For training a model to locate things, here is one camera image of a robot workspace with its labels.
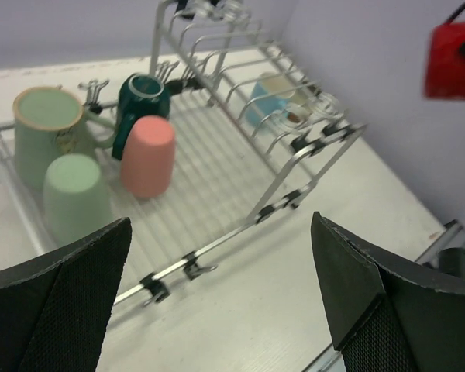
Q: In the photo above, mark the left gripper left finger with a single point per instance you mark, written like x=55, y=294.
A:
x=55, y=308

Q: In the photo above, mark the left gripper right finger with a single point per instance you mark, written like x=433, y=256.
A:
x=385, y=312

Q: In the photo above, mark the red mug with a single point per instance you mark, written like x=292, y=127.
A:
x=445, y=68

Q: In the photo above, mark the light green cup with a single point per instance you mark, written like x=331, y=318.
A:
x=75, y=198

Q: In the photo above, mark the cream brown cup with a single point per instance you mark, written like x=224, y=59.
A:
x=293, y=115

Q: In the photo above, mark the light blue mug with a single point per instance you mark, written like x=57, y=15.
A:
x=279, y=90

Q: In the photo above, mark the pink cup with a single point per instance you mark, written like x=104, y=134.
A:
x=148, y=157

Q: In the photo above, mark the sage green mug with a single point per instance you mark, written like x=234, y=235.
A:
x=51, y=122

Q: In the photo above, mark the dark teal mug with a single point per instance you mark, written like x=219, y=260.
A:
x=140, y=95

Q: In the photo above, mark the aluminium mounting rail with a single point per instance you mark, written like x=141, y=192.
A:
x=452, y=237

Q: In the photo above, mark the silver wire dish rack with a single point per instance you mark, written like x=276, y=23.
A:
x=228, y=175

